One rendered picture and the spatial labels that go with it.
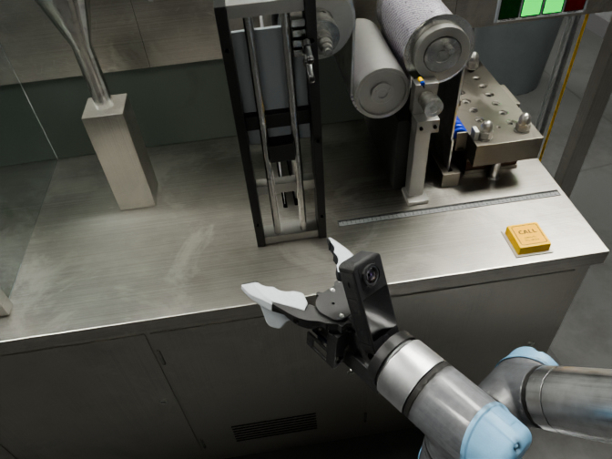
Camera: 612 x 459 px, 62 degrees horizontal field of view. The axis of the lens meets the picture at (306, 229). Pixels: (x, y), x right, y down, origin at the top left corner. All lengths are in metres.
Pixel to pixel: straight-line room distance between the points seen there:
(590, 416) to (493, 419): 0.11
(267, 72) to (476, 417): 0.66
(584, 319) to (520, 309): 0.98
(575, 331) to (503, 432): 1.74
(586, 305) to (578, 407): 1.77
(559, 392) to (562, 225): 0.70
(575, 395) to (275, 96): 0.68
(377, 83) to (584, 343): 1.47
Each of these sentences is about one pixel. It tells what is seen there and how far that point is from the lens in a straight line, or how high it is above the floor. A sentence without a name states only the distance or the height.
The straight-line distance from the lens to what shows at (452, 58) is 1.14.
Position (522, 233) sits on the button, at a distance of 1.21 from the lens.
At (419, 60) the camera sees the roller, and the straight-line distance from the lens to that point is 1.12.
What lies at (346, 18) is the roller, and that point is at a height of 1.34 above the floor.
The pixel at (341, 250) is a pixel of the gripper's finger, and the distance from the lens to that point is 0.69.
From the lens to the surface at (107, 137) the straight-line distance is 1.24.
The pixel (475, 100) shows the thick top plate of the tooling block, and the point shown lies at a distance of 1.42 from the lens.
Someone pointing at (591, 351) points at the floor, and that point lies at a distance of 2.25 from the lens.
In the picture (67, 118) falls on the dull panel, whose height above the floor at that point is 1.02.
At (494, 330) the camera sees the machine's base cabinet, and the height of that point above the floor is 0.61.
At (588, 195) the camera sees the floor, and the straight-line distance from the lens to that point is 2.90.
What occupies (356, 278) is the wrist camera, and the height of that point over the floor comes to 1.32.
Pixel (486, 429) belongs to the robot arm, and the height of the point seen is 1.25.
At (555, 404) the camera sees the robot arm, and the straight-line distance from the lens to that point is 0.65.
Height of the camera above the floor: 1.74
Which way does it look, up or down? 45 degrees down
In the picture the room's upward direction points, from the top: 5 degrees counter-clockwise
